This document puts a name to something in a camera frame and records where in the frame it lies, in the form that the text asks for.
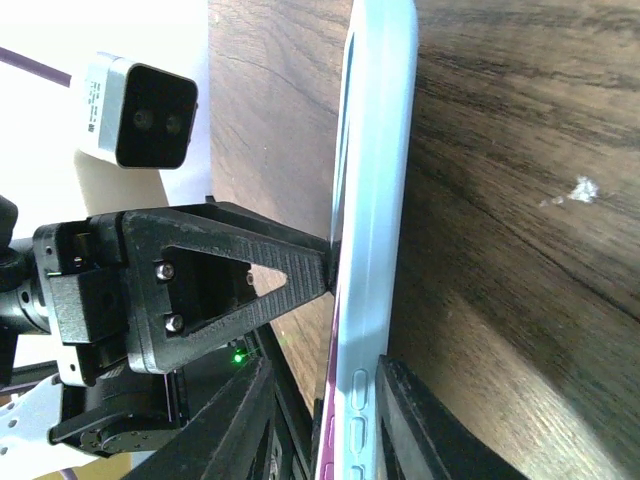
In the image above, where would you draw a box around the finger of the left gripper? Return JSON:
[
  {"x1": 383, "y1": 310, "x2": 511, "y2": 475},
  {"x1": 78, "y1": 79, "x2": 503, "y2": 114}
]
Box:
[{"x1": 121, "y1": 202, "x2": 332, "y2": 374}]

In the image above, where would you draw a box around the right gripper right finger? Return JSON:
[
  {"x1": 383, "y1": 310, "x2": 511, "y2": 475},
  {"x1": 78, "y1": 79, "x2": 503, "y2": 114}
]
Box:
[{"x1": 375, "y1": 355, "x2": 525, "y2": 479}]

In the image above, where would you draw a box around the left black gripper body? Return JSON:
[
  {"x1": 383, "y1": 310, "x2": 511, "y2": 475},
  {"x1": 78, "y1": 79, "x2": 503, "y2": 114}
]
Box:
[{"x1": 33, "y1": 214, "x2": 133, "y2": 387}]

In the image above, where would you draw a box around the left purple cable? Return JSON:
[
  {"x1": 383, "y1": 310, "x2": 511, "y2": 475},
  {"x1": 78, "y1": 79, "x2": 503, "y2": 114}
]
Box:
[{"x1": 0, "y1": 45, "x2": 76, "y2": 87}]

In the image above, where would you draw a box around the black phone pink edge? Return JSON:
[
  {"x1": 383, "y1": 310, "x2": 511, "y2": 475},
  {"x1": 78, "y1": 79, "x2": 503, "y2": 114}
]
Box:
[{"x1": 314, "y1": 296, "x2": 340, "y2": 479}]

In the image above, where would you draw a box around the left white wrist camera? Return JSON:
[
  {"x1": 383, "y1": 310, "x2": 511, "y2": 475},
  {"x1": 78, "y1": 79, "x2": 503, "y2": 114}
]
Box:
[{"x1": 72, "y1": 52, "x2": 198, "y2": 170}]

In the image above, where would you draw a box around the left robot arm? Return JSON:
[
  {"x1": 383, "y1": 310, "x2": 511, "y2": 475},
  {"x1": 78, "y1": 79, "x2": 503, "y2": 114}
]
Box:
[{"x1": 1, "y1": 200, "x2": 335, "y2": 479}]

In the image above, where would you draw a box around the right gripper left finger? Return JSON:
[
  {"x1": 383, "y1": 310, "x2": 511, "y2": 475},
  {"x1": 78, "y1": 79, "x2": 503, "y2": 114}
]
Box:
[{"x1": 126, "y1": 357, "x2": 275, "y2": 480}]

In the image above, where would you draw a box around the light blue phone case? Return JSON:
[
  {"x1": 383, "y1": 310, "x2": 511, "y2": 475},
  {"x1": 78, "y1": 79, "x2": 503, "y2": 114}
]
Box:
[{"x1": 330, "y1": 1, "x2": 419, "y2": 479}]

